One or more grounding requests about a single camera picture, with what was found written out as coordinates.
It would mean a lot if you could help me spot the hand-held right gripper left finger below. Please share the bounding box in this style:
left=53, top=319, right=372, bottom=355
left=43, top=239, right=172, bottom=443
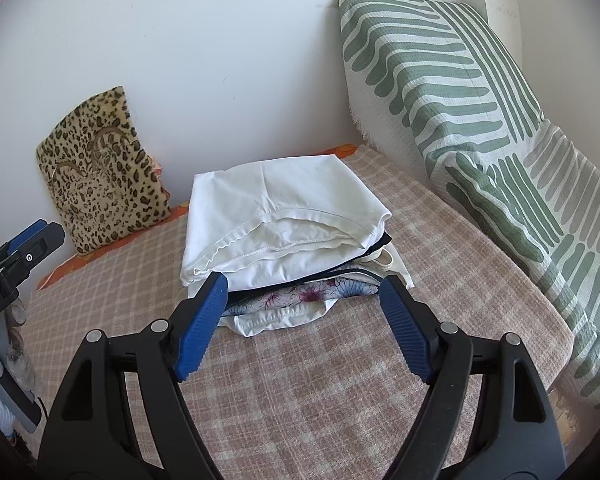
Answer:
left=37, top=271, right=229, bottom=480

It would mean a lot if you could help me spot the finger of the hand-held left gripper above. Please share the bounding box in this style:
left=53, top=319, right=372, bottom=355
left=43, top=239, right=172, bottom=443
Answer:
left=0, top=219, right=66, bottom=288

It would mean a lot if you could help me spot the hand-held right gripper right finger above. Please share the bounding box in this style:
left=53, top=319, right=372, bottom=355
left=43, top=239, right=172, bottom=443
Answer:
left=379, top=275, right=567, bottom=480

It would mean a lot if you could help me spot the white t-shirt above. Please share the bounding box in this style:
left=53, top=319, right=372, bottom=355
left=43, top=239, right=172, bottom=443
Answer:
left=179, top=154, right=393, bottom=293

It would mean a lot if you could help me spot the person's left hand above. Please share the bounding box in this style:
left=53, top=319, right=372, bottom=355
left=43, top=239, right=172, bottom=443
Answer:
left=0, top=300, right=38, bottom=441

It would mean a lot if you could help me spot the white folded garment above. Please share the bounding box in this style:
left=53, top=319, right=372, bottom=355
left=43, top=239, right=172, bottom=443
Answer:
left=220, top=300, right=338, bottom=338

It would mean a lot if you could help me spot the black folded garment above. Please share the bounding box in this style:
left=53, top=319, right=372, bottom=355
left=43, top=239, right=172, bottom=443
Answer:
left=227, top=232, right=393, bottom=306

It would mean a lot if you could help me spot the leopard print cushion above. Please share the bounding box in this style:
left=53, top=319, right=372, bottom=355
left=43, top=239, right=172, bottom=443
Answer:
left=35, top=86, right=173, bottom=255

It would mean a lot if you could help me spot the floral folded garment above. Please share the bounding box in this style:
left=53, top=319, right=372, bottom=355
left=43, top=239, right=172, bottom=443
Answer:
left=220, top=277, right=383, bottom=318

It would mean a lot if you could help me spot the pink plaid blanket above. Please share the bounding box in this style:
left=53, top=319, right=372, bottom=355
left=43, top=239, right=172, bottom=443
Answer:
left=17, top=144, right=576, bottom=480

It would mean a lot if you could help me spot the orange bed sheet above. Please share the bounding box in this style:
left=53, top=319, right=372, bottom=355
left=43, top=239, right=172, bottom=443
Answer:
left=35, top=142, right=361, bottom=291

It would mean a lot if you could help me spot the green striped white pillow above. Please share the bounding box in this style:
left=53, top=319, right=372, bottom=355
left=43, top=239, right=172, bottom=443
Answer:
left=337, top=0, right=600, bottom=411

